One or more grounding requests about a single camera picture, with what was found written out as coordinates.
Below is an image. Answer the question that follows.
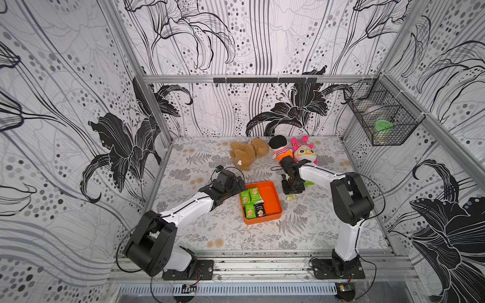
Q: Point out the orange plastic storage box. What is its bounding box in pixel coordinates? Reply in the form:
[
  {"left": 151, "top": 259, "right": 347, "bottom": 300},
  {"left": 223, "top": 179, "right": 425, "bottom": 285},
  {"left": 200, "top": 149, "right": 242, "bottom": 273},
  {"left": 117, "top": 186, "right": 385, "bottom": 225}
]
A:
[{"left": 239, "top": 181, "right": 283, "bottom": 225}]

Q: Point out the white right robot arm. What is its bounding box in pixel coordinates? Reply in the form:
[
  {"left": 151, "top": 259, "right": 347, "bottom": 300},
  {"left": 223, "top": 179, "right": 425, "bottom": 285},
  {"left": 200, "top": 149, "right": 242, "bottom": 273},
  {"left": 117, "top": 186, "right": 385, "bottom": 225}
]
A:
[{"left": 279, "top": 156, "right": 375, "bottom": 275}]

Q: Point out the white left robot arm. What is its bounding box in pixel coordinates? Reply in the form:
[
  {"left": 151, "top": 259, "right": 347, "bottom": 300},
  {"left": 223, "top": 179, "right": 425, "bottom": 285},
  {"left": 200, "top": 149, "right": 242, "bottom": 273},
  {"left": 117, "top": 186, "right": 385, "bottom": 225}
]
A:
[{"left": 123, "top": 166, "right": 246, "bottom": 280}]

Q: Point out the green cookie packet in box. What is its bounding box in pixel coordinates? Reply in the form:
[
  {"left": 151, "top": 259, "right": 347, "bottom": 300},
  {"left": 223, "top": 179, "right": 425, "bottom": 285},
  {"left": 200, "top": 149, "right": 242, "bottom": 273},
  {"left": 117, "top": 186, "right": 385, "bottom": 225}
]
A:
[
  {"left": 244, "top": 204, "right": 257, "bottom": 220},
  {"left": 240, "top": 190, "right": 251, "bottom": 206}
]

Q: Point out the black cookie packet in box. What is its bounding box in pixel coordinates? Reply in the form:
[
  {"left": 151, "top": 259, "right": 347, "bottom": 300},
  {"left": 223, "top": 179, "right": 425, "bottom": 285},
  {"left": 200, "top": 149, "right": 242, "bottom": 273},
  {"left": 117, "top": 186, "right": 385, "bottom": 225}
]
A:
[{"left": 254, "top": 203, "right": 266, "bottom": 218}]

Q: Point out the brown teddy bear plush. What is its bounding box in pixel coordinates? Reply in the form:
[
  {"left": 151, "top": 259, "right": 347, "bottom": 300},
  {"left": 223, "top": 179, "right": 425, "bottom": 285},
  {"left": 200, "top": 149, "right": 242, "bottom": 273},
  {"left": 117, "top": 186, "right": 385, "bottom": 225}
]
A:
[{"left": 229, "top": 138, "right": 270, "bottom": 171}]

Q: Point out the white pink owl plush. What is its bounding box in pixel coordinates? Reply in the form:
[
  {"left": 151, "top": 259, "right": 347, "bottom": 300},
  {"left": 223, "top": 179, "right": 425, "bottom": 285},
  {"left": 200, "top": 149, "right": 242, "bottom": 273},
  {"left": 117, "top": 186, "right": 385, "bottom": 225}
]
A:
[{"left": 291, "top": 136, "right": 318, "bottom": 164}]

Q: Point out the orange pink black-haired doll plush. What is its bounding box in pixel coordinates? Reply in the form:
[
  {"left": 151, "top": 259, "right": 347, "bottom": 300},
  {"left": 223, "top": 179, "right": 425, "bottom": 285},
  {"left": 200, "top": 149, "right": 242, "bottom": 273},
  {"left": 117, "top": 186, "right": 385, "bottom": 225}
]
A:
[{"left": 269, "top": 135, "right": 294, "bottom": 162}]

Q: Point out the green lidded cup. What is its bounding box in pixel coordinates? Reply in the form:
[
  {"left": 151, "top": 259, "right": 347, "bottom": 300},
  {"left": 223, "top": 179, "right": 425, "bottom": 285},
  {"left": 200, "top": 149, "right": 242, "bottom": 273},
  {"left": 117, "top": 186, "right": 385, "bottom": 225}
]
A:
[{"left": 373, "top": 120, "right": 394, "bottom": 145}]

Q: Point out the aluminium front rail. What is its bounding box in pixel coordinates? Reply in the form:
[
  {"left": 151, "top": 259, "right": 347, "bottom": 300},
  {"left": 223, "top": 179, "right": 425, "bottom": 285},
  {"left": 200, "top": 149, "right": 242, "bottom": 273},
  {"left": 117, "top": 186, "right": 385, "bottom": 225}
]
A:
[{"left": 109, "top": 249, "right": 418, "bottom": 283}]

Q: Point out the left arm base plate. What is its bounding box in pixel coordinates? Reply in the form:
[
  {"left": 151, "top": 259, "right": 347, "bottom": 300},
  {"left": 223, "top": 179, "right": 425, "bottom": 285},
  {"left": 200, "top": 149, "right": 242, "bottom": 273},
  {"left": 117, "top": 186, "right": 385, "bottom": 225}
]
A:
[{"left": 162, "top": 260, "right": 214, "bottom": 282}]

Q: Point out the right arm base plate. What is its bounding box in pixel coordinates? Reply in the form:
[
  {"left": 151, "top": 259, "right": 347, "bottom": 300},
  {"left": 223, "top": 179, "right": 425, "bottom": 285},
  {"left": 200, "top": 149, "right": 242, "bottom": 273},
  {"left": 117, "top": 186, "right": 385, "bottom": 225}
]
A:
[{"left": 309, "top": 257, "right": 366, "bottom": 280}]

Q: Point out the black wire wall basket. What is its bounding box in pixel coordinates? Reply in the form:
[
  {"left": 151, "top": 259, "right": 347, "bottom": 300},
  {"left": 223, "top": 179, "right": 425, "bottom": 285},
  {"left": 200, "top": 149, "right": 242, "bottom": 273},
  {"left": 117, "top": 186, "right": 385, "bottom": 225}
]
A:
[{"left": 344, "top": 79, "right": 425, "bottom": 146}]

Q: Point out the white slotted cable duct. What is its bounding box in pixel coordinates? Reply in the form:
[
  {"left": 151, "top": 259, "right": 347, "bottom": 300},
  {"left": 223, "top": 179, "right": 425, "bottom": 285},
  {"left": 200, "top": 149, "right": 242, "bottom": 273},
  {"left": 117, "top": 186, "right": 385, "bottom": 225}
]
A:
[{"left": 119, "top": 282, "right": 337, "bottom": 297}]

